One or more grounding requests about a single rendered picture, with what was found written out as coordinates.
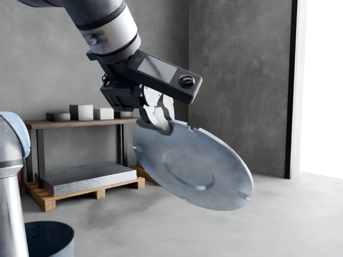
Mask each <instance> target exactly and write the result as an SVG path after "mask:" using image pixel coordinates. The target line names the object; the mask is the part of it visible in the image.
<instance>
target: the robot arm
mask: <svg viewBox="0 0 343 257"><path fill-rule="evenodd" d="M17 1H18V2H20V3H22V4H25V5H27V6H30V7H34V8H46V7H64V8H65V10H66V11H67V13H68V14H69V16H70V18H71V19H72V21H73V22H74V24H75V25H76V27H77V28H78V30H79V31H80V33H81V34H82V36H83V38H84V39H85V41H86V42H87V44H88V46H89V47H90V50H88V51H87V53H86V55H87V57H88V58H89V60H90V61H94V60H97V61H98V62H99V64H100V65H101V67H102V69H103V70H104V72H105V74H106V75H105V74H104V76H103V77H105V79H103V77H102V81H103V85H102V86H101V88H100V91H101V92H102V94H103V95H104V97H105V98H106V100H107V101H108V103H109V104H110V106H111V107H112V109H113V110H114V111H124V112H133V111H134V109H139V112H140V116H141V118H139V119H137V120H136V123H137V125H138V126H140V127H142V128H145V129H150V130H155V131H157V132H158V133H160V134H162V135H165V136H170V135H171V132H172V127H170V126H169V124H168V121H167V120H166V119H173V120H174V108H173V99H175V100H178V101H180V102H182V103H184V104H186V105H190V104H192V102H193V100H194V98H195V96H196V94H197V92H198V89H199V87H200V85H201V83H202V78H201V77H200V76H199V75H196V74H194V73H192V72H189V71H187V70H185V69H183V68H180V67H178V66H176V65H174V64H171V63H169V62H167V61H165V60H162V59H160V58H157V57H155V56H153V55H151V54H148V53H146V52H144V51H142V50H139V49H138V48H139V46H140V44H141V39H140V37H139V35H138V33H137V26H136V24H135V22H134V20H133V18H132V15H131V13H130V11H129V9H128V7H127V4H126V3H125V1H124V0H17ZM108 82H109V84H108V85H107V83H108ZM110 100H111V101H110ZM29 147H30V137H29V133H28V131H27V128H26V126H25V124H24V122H23V121H22V120H21V119H20V117H19V116H18V115H16V114H15V113H12V112H0V257H29V253H28V246H27V239H26V232H25V225H24V221H23V214H22V207H21V200H20V193H19V186H18V180H17V174H18V172H19V170H20V169H21V168H22V167H23V163H22V159H24V158H26V157H27V156H28V155H29V153H30V148H29Z"/></svg>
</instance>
